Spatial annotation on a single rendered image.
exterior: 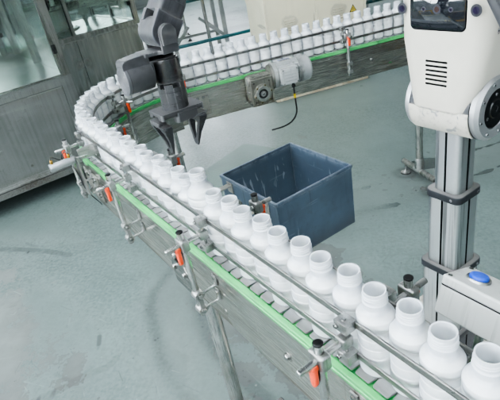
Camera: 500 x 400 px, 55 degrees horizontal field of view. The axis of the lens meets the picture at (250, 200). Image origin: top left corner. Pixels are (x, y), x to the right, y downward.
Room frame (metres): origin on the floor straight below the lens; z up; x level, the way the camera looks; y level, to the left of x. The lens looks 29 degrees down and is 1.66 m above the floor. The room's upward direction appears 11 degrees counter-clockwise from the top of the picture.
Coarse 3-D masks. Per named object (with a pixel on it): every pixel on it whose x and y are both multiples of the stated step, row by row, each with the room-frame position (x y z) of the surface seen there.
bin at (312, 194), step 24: (288, 144) 1.63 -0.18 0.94; (240, 168) 1.52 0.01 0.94; (264, 168) 1.57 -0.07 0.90; (288, 168) 1.62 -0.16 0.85; (312, 168) 1.53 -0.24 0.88; (336, 168) 1.43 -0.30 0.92; (240, 192) 1.38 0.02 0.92; (264, 192) 1.56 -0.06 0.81; (288, 192) 1.61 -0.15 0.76; (312, 192) 1.29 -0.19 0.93; (336, 192) 1.33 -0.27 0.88; (288, 216) 1.24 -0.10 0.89; (312, 216) 1.28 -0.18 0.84; (336, 216) 1.33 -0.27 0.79; (312, 240) 1.27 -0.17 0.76
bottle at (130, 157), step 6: (126, 144) 1.38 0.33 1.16; (132, 144) 1.36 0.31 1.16; (126, 150) 1.36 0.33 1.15; (132, 150) 1.35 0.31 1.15; (126, 156) 1.36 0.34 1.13; (132, 156) 1.35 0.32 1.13; (132, 162) 1.34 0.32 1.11; (132, 174) 1.34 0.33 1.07; (132, 180) 1.35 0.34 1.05; (138, 180) 1.34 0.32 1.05; (138, 186) 1.34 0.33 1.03; (138, 192) 1.34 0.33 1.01
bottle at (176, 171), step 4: (172, 168) 1.13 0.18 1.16; (176, 168) 1.13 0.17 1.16; (180, 168) 1.13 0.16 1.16; (184, 168) 1.13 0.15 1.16; (172, 172) 1.11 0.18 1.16; (176, 172) 1.10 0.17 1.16; (180, 172) 1.10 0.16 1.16; (184, 172) 1.11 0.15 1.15; (172, 176) 1.11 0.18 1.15; (176, 176) 1.10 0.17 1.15; (176, 180) 1.10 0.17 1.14; (172, 184) 1.11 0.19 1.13; (176, 184) 1.10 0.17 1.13; (172, 188) 1.10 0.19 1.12; (176, 188) 1.09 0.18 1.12; (180, 188) 1.09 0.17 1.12; (172, 192) 1.10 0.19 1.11; (176, 192) 1.09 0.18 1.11; (176, 196) 1.09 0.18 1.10; (176, 204) 1.10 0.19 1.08; (176, 208) 1.11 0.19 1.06; (180, 208) 1.09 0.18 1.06; (180, 212) 1.09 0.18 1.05; (180, 216) 1.10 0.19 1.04; (184, 220) 1.09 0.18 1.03
